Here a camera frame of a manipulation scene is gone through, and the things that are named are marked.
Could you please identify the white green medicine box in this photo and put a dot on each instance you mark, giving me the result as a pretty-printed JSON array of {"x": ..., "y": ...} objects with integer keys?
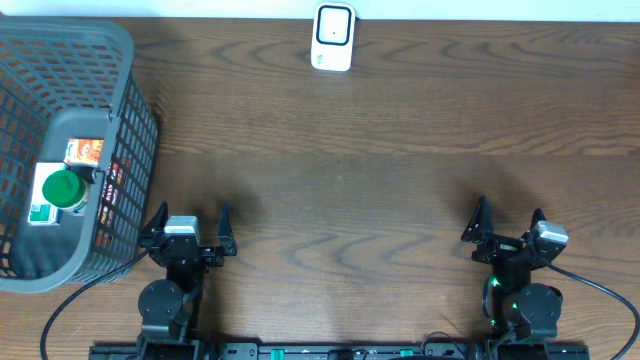
[{"x": 41, "y": 211}]

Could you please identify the orange small carton box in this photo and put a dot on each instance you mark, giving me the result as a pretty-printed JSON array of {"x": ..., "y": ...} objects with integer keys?
[{"x": 83, "y": 152}]

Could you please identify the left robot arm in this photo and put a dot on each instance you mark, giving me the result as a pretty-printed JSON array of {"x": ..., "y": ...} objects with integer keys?
[{"x": 170, "y": 306}]

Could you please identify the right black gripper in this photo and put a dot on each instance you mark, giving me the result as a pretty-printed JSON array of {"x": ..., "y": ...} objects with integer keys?
[{"x": 499, "y": 246}]

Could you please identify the grey plastic mesh basket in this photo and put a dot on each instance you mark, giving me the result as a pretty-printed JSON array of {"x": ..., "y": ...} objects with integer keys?
[{"x": 63, "y": 79}]

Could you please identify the white barcode scanner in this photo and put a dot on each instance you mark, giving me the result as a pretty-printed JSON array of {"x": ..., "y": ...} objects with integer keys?
[{"x": 333, "y": 37}]

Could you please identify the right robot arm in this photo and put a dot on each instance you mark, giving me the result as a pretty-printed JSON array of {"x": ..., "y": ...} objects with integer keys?
[{"x": 523, "y": 314}]

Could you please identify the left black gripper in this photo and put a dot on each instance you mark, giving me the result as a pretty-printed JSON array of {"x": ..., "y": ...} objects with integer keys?
[{"x": 212, "y": 258}]

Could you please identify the green lid jar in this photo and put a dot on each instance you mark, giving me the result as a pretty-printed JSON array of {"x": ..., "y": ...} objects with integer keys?
[{"x": 67, "y": 191}]

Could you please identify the red orange snack bar wrapper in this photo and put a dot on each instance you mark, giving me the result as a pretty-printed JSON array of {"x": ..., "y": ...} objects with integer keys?
[{"x": 113, "y": 222}]

